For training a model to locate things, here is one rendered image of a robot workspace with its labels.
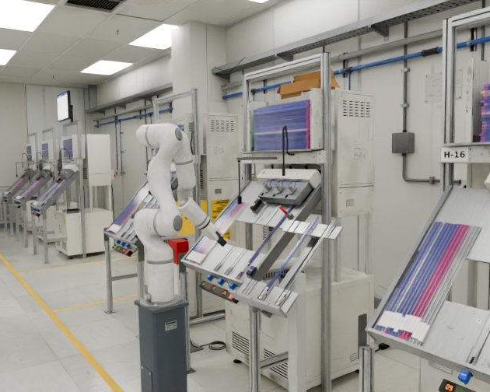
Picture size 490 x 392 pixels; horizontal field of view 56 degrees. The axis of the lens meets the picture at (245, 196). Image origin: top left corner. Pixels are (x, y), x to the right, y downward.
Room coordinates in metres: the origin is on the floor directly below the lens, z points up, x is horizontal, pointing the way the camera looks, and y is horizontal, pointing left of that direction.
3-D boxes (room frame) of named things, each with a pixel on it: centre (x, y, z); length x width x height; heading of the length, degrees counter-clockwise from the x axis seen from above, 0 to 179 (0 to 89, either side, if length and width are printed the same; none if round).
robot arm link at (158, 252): (2.08, 0.42, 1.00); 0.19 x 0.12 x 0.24; 63
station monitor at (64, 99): (6.66, 2.50, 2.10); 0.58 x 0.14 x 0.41; 35
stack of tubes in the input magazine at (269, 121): (2.77, -0.25, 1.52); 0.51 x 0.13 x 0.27; 35
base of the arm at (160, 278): (2.07, 0.39, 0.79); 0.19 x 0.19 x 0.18
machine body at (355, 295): (2.89, -0.32, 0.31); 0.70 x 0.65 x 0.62; 35
